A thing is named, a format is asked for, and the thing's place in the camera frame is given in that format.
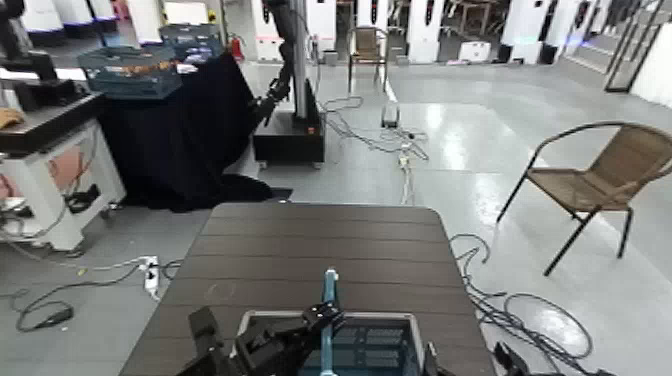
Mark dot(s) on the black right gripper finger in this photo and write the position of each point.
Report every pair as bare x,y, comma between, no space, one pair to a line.
510,361
430,363

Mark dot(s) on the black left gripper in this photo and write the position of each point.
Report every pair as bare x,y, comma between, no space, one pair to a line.
262,349

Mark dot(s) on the black robot base with column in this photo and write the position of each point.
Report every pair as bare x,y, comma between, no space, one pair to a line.
294,136

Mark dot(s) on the blue crate holding brown items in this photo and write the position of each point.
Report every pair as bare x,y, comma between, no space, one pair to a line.
131,78

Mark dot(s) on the blue crate holding bags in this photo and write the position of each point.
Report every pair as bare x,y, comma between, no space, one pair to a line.
191,42

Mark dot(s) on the white power strip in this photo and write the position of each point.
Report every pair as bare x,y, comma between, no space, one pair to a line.
151,275

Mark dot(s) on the small grey floor device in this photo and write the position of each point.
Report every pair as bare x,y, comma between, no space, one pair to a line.
390,116

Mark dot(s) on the white wheeled cart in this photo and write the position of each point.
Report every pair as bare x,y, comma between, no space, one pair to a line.
52,178

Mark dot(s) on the red fire extinguisher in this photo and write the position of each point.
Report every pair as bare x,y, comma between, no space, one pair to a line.
237,48

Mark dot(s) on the black bench top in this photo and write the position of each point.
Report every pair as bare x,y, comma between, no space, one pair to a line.
42,123

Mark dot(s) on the small white box unit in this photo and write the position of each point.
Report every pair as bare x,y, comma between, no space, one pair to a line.
474,51

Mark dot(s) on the black device box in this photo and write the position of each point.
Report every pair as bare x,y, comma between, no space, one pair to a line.
47,93

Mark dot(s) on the tan cloth item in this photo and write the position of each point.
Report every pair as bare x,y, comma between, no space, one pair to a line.
9,118

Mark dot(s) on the wicker chair with black frame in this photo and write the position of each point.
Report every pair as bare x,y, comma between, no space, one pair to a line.
366,44
604,178

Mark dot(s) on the black metal frame rack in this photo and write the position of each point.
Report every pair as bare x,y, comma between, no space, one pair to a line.
630,47

